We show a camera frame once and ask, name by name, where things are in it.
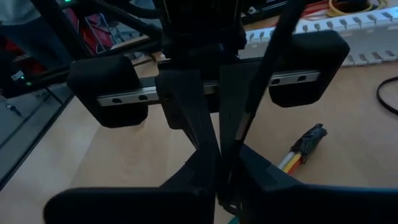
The person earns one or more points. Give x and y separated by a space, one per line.
18 11

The red background cart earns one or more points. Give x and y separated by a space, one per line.
99 34

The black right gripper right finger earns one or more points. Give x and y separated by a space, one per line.
311 205

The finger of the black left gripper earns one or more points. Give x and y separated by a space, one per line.
186 99
231 99

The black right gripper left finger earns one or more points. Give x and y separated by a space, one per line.
140 205

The looped black zip tie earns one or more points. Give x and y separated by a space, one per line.
378 95

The black aluminium table frame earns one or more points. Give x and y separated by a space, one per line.
31 144

